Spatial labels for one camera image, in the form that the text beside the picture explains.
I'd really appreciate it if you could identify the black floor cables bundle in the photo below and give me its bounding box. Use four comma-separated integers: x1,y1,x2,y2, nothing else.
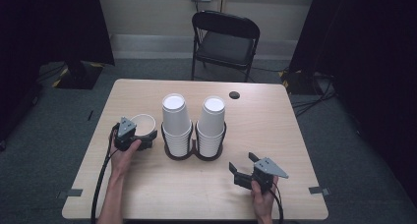
33,62,68,84
289,71,337,118

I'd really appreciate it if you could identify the single white paper cup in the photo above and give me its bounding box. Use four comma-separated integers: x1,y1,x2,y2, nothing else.
130,113,157,139

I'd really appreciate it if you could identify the black double cup holder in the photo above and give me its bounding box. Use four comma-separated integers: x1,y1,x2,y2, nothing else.
159,121,228,162

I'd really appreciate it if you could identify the stack of white paper cups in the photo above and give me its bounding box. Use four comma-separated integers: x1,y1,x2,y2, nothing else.
196,95,228,159
160,92,194,158

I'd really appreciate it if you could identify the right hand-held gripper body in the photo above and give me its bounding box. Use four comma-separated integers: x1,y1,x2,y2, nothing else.
250,156,290,195

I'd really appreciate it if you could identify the right hand-held gripper cable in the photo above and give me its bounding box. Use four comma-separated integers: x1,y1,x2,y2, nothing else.
268,183,284,224

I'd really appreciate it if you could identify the grey floor tape piece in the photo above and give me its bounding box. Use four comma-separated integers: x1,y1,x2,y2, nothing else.
56,188,84,199
308,186,330,196

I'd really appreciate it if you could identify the person's right hand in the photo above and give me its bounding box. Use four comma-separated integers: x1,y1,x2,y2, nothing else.
250,175,279,224

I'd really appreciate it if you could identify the black folding chair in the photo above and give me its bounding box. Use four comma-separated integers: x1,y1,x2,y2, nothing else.
191,10,261,84

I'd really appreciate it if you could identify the hand-held gripper cable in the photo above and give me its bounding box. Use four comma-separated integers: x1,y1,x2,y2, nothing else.
90,123,121,224
268,183,284,224

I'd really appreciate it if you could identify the black curtain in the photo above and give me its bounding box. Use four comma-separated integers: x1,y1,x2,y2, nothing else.
288,0,417,205
0,0,116,143

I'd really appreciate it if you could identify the black stand base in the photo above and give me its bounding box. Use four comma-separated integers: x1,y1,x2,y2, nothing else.
278,68,324,95
51,60,105,90

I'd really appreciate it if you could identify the left hand-held gripper cable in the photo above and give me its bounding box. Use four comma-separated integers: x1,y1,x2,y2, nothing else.
90,123,121,224

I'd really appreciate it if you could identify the person's left hand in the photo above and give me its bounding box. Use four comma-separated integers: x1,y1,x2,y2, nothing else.
108,132,143,181

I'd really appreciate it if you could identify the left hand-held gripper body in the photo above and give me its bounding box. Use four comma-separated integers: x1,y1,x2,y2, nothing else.
112,116,143,152

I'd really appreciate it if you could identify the thin black floor cable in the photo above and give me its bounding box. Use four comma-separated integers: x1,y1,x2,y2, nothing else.
250,66,289,74

